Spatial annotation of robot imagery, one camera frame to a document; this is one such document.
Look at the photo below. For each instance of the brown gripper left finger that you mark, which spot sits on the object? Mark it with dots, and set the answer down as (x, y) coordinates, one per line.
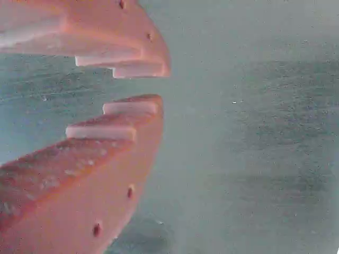
(79, 190)

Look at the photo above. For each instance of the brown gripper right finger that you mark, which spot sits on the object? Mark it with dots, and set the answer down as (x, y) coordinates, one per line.
(106, 34)

